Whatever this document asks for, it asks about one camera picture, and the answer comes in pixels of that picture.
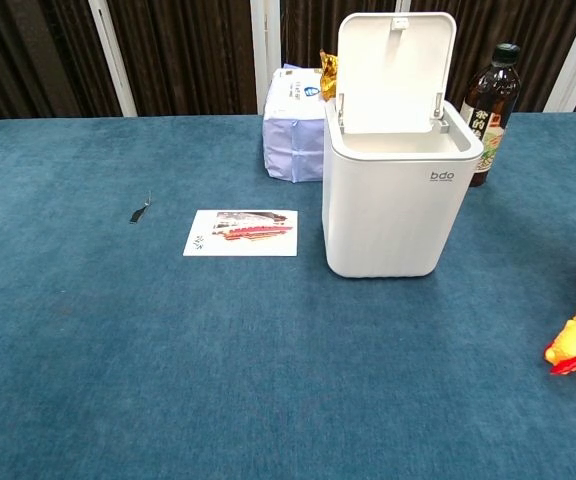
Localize white printed postcard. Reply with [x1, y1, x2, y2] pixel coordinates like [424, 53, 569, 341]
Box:
[182, 209, 299, 258]

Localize gold foil snack bag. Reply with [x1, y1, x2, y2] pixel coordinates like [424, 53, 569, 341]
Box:
[319, 48, 342, 104]

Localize lavender wrapped tissue pack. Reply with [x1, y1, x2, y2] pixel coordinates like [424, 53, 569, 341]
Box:
[261, 67, 327, 184]

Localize white lidded trash bin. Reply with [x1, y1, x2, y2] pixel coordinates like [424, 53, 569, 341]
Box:
[321, 11, 484, 279]

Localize dark brown curtain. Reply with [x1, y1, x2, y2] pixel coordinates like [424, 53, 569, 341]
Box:
[0, 0, 576, 122]

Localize white plastic bin lid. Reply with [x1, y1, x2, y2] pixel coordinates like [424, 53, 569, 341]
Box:
[335, 11, 458, 135]

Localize blue velvet tablecloth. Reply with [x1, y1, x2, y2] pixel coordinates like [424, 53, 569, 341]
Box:
[0, 112, 576, 480]

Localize dark sauce bottle with label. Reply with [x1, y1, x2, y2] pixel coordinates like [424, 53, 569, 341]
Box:
[460, 43, 523, 189]

